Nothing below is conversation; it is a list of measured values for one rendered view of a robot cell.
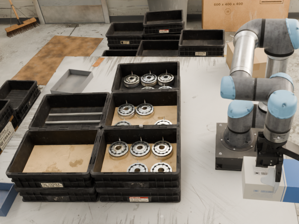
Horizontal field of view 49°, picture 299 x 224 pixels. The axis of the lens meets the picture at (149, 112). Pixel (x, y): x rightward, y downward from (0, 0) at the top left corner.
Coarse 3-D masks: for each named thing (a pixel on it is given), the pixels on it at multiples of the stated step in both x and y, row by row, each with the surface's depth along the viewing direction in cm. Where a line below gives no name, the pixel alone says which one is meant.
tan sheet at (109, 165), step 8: (128, 144) 171; (152, 144) 169; (176, 144) 168; (176, 152) 164; (104, 160) 164; (112, 160) 164; (120, 160) 163; (128, 160) 163; (136, 160) 162; (144, 160) 162; (152, 160) 161; (160, 160) 161; (168, 160) 160; (104, 168) 160; (112, 168) 160; (120, 168) 159
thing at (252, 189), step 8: (248, 160) 117; (288, 160) 116; (296, 160) 115; (248, 168) 115; (256, 168) 114; (264, 168) 114; (288, 168) 113; (296, 168) 113; (248, 176) 112; (256, 176) 112; (288, 176) 111; (296, 176) 110; (248, 184) 110; (256, 184) 110; (264, 184) 109; (280, 184) 108; (288, 184) 108; (296, 184) 108; (248, 192) 113; (256, 192) 113; (264, 192) 112; (272, 192) 111; (280, 192) 110; (288, 192) 110; (296, 192) 109; (272, 200) 114; (280, 200) 113; (288, 200) 113; (296, 200) 112
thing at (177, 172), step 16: (112, 128) 167; (128, 128) 166; (144, 128) 164; (160, 128) 164; (176, 128) 163; (176, 160) 147; (96, 176) 146; (112, 176) 145; (128, 176) 145; (144, 176) 144; (160, 176) 143; (176, 176) 142
